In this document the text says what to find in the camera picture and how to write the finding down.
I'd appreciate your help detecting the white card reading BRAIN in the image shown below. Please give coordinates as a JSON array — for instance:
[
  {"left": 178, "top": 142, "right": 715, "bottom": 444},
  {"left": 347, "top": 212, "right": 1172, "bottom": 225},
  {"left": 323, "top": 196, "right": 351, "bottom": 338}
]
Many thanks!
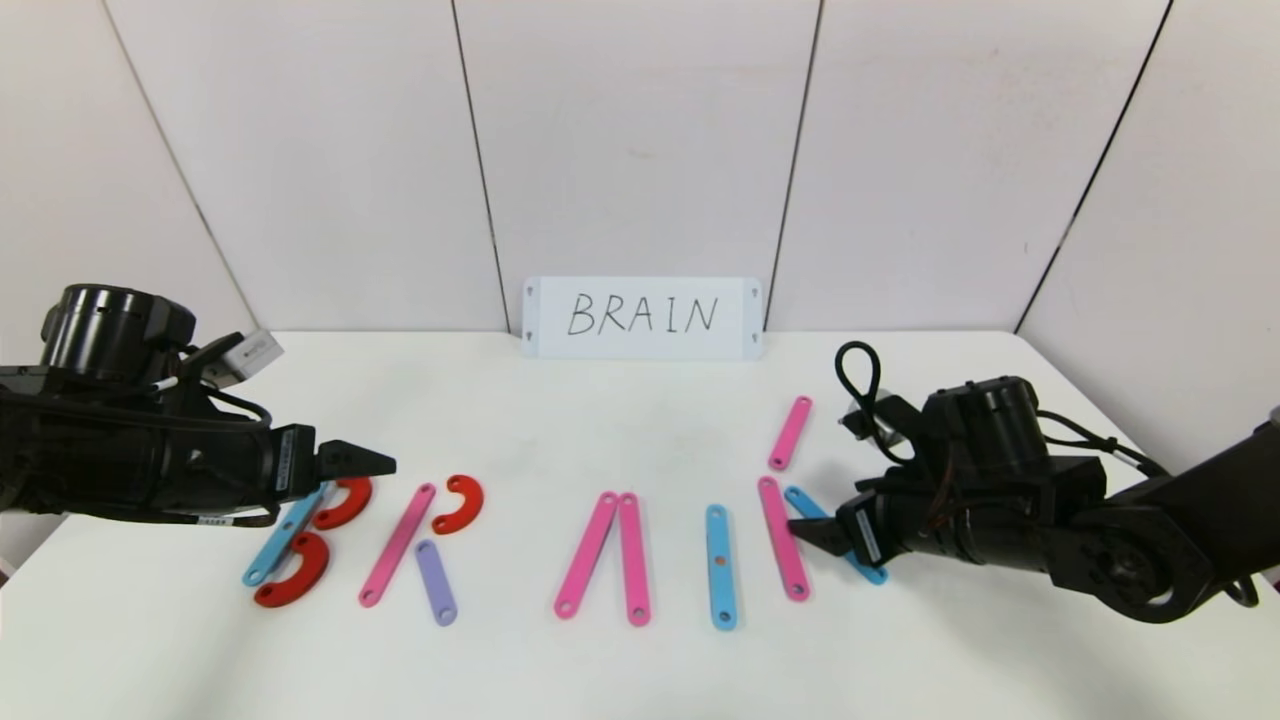
[{"left": 522, "top": 277, "right": 764, "bottom": 362}]

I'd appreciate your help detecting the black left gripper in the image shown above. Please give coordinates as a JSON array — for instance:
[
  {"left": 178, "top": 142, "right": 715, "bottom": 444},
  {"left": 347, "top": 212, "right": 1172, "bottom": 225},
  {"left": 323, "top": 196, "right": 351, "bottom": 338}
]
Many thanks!
[{"left": 158, "top": 413, "right": 397, "bottom": 516}]

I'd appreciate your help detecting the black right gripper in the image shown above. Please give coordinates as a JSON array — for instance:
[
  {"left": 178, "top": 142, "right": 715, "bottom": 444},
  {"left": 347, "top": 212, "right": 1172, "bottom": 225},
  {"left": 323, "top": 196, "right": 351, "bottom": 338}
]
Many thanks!
[{"left": 787, "top": 488, "right": 932, "bottom": 568}]

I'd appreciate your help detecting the black left camera bracket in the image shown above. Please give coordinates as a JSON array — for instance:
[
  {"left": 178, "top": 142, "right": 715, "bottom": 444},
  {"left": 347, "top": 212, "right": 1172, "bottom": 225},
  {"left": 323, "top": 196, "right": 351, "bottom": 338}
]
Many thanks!
[{"left": 172, "top": 333, "right": 246, "bottom": 394}]

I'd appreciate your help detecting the black camera bracket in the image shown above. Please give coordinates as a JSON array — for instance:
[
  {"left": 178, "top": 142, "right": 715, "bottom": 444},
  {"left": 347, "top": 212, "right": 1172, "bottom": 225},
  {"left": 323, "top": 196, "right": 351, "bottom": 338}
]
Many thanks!
[
  {"left": 868, "top": 394, "right": 939, "bottom": 473},
  {"left": 172, "top": 333, "right": 246, "bottom": 394}
]

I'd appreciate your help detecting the black looped right arm cable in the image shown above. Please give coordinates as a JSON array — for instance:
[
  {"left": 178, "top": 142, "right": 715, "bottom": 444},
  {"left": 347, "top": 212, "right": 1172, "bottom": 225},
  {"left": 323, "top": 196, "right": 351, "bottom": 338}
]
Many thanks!
[{"left": 834, "top": 341, "right": 903, "bottom": 463}]

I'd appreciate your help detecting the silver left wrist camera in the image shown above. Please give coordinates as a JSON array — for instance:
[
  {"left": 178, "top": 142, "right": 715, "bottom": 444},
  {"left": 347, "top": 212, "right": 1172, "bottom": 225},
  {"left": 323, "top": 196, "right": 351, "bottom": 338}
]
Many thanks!
[{"left": 218, "top": 329, "right": 286, "bottom": 381}]

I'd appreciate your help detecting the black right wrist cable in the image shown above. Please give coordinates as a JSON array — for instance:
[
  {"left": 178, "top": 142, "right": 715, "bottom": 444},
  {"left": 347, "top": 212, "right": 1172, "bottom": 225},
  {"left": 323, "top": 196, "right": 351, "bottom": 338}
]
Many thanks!
[{"left": 1035, "top": 408, "right": 1171, "bottom": 479}]

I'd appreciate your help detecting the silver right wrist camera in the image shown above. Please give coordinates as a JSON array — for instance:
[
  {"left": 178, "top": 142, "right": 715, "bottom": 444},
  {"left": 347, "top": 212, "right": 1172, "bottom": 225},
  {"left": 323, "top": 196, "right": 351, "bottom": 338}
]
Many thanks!
[{"left": 845, "top": 400, "right": 901, "bottom": 443}]

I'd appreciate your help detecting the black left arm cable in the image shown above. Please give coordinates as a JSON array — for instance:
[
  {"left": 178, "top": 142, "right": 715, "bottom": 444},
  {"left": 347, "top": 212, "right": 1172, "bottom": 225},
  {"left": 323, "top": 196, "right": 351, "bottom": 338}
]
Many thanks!
[{"left": 208, "top": 390, "right": 274, "bottom": 429}]

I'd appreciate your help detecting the short purple bar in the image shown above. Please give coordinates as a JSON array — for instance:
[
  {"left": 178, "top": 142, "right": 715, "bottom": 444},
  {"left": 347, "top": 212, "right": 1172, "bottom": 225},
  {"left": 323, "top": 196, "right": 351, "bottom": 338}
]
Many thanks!
[{"left": 415, "top": 540, "right": 460, "bottom": 628}]

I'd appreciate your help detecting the pink bar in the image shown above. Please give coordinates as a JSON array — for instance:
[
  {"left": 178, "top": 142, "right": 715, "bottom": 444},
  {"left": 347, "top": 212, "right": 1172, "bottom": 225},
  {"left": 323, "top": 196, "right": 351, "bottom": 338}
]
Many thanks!
[
  {"left": 616, "top": 493, "right": 652, "bottom": 628},
  {"left": 766, "top": 396, "right": 813, "bottom": 473},
  {"left": 358, "top": 484, "right": 438, "bottom": 610},
  {"left": 553, "top": 491, "right": 620, "bottom": 620},
  {"left": 757, "top": 476, "right": 812, "bottom": 603}
]

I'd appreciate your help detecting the red curved piece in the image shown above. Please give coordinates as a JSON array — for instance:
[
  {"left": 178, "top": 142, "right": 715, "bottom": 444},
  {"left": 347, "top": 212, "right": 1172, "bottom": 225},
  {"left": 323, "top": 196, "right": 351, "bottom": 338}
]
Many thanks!
[
  {"left": 312, "top": 476, "right": 374, "bottom": 532},
  {"left": 253, "top": 531, "right": 332, "bottom": 610},
  {"left": 431, "top": 474, "right": 486, "bottom": 537}
]

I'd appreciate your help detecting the blue bar with middle hole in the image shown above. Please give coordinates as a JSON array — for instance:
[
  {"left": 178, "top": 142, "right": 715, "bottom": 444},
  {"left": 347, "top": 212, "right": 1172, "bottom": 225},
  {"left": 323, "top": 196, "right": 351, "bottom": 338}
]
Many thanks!
[
  {"left": 704, "top": 504, "right": 738, "bottom": 631},
  {"left": 241, "top": 482, "right": 332, "bottom": 588}
]

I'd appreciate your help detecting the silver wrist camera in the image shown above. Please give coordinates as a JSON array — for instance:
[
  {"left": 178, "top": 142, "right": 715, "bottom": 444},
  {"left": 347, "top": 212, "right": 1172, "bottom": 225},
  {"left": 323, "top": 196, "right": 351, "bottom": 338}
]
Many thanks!
[
  {"left": 218, "top": 329, "right": 286, "bottom": 381},
  {"left": 845, "top": 400, "right": 901, "bottom": 443}
]

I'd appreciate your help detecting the black right camera bracket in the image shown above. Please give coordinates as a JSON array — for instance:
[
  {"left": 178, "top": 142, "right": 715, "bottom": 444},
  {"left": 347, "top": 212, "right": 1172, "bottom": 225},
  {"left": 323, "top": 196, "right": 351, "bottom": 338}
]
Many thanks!
[{"left": 868, "top": 394, "right": 939, "bottom": 473}]

